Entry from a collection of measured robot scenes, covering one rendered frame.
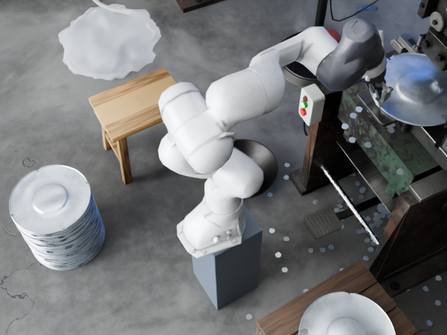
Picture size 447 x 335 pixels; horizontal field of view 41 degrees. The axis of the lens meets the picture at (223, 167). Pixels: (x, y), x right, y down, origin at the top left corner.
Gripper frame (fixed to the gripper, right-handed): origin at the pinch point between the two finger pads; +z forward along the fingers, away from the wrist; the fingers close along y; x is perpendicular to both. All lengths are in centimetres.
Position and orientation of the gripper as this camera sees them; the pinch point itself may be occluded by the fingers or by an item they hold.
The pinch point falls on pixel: (380, 98)
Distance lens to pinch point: 181.6
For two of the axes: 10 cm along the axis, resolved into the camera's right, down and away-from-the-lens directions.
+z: 3.6, 3.2, 8.8
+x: 7.5, -6.6, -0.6
